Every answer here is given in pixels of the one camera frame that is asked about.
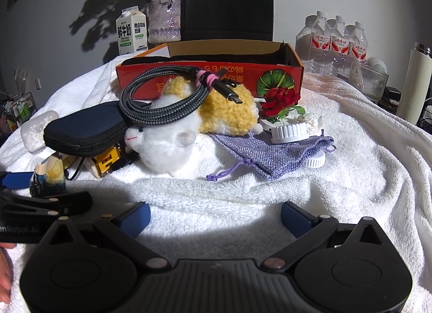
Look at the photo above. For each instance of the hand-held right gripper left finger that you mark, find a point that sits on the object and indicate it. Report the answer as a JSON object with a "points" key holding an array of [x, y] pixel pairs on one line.
{"points": [[133, 220]]}

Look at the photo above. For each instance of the large white jar lid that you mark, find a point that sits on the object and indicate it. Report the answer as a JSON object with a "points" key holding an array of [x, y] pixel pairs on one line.
{"points": [[290, 132]]}

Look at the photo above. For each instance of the small white jar lid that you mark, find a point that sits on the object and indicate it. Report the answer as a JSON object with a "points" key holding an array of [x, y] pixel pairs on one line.
{"points": [[314, 161]]}

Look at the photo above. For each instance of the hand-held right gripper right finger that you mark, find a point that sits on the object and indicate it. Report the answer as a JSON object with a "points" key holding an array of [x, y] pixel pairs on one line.
{"points": [[297, 220]]}

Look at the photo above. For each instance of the white round speaker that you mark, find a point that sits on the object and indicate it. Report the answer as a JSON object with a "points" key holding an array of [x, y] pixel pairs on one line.
{"points": [[377, 64]]}

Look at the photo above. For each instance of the white yellow plush hamster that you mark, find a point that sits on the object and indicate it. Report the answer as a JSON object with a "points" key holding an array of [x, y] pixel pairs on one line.
{"points": [[162, 151]]}

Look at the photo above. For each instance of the black power adapter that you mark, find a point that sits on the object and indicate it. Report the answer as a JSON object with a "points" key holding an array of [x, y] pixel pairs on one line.
{"points": [[393, 93]]}

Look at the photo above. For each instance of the pack of water bottles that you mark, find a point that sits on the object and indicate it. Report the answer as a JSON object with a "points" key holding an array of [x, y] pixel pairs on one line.
{"points": [[337, 43]]}

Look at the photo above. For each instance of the red cardboard box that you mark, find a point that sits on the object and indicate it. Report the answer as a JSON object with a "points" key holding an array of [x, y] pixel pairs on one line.
{"points": [[236, 73]]}

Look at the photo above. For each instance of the white beaded case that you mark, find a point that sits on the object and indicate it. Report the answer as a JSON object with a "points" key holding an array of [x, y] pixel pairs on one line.
{"points": [[33, 131]]}

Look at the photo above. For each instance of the white thermos bottle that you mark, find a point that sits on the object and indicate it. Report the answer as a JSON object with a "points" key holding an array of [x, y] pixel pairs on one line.
{"points": [[413, 87]]}

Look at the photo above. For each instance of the small blue lemon packet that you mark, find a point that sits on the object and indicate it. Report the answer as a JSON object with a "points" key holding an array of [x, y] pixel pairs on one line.
{"points": [[50, 178]]}

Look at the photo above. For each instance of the small yellow black gadget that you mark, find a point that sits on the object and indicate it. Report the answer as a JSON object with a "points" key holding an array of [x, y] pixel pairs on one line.
{"points": [[108, 161]]}

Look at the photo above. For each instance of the clear glass container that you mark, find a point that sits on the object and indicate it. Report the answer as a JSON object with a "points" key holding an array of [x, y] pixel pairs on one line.
{"points": [[368, 87]]}

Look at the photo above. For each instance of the dark blue zip pouch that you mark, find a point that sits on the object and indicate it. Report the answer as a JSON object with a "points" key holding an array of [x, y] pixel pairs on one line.
{"points": [[84, 127]]}

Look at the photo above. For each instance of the white wall socket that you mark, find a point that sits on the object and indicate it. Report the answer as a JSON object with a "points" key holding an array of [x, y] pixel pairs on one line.
{"points": [[38, 84]]}

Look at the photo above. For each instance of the person's left hand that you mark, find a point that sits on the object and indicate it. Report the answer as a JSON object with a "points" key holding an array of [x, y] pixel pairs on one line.
{"points": [[5, 272]]}

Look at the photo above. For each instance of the black paper bag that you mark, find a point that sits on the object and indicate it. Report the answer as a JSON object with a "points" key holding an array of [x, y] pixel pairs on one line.
{"points": [[229, 6]]}

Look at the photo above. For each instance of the white green milk carton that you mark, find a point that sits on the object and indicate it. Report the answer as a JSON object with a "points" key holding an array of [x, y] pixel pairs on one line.
{"points": [[131, 34]]}

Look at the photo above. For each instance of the purple glass vase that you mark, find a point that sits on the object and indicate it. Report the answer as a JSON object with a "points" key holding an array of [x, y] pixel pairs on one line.
{"points": [[164, 23]]}

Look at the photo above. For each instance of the red rose ornament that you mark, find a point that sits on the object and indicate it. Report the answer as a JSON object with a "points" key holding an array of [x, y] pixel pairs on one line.
{"points": [[280, 98]]}

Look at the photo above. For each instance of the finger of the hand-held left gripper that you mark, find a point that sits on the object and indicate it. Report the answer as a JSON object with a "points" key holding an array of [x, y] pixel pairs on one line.
{"points": [[17, 180], [40, 203]]}

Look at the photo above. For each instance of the white terry towel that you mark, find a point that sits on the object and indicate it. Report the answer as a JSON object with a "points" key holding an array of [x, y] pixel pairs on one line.
{"points": [[216, 195]]}

